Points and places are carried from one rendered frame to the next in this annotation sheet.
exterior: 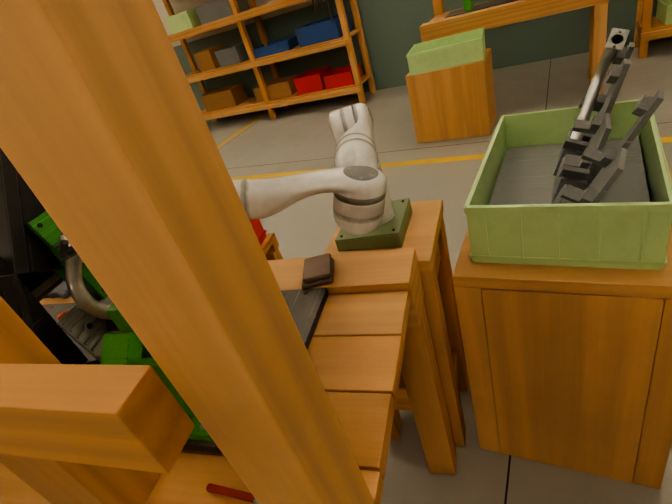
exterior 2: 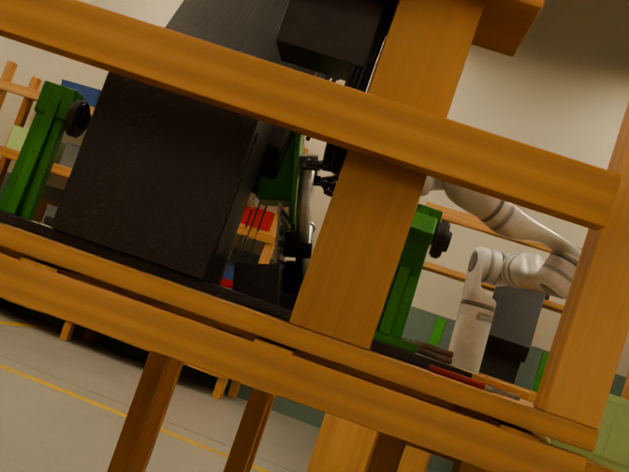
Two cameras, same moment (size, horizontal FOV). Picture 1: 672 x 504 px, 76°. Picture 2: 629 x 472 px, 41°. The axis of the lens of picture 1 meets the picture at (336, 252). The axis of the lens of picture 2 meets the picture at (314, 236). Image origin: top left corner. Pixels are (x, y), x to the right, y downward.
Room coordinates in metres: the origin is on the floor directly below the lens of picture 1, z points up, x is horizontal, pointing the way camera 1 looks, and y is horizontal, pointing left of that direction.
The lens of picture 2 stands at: (-0.82, 1.04, 0.91)
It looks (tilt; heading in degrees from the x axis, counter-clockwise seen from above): 5 degrees up; 340
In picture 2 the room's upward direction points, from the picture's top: 19 degrees clockwise
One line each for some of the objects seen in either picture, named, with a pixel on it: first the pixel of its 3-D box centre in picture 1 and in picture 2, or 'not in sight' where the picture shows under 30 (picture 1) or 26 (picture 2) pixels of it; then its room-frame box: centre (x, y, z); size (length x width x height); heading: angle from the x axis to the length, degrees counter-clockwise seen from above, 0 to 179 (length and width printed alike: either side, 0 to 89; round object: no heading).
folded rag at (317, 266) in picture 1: (317, 270); (431, 351); (0.90, 0.06, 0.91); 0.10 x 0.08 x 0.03; 169
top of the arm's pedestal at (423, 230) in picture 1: (384, 236); not in sight; (1.10, -0.15, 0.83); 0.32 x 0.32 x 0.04; 63
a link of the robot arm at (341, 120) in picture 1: (353, 139); (484, 280); (1.10, -0.14, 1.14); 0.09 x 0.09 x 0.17; 79
